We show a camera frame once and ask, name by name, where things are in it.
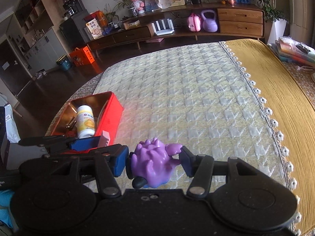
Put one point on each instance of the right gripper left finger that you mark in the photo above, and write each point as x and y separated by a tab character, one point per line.
109	163

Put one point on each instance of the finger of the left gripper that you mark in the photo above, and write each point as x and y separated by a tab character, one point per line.
61	143

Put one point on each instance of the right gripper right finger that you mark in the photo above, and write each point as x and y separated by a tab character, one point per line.
200	169

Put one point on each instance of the pink cube block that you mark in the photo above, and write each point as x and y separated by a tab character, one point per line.
104	139

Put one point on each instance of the white yellow supplement bottle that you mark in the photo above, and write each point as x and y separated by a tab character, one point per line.
85	122

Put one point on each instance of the purple spiky toy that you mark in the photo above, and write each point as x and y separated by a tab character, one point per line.
152	163

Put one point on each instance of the blue gloved left hand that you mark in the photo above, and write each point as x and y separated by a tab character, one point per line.
5	198

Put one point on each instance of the red metal tin box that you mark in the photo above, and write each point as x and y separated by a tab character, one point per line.
106	109

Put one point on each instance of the quilted cream table mat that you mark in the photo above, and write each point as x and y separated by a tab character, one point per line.
202	97

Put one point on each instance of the teal waste bin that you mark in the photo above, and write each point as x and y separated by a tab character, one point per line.
64	63

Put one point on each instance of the orange gift bag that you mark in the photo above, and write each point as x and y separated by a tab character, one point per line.
82	56

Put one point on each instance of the yellow lace-edged table runner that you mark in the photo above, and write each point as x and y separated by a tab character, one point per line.
294	112

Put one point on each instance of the black mini fridge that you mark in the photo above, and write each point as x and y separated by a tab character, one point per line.
73	29

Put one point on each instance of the cereal box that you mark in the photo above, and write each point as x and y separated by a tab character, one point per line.
94	28

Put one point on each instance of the coffee machine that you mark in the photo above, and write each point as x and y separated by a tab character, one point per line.
72	7

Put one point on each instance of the white wifi router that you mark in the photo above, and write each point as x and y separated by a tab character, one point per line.
163	27

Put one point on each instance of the purple kettlebell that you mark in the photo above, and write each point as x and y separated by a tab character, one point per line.
209	24

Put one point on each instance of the pink toy case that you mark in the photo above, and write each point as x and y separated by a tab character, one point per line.
194	22

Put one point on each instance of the stack of books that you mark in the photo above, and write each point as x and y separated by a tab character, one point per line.
289	50

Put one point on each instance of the wooden TV console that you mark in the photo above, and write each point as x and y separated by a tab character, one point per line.
239	20

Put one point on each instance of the tall green potted plant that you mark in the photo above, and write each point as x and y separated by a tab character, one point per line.
270	13

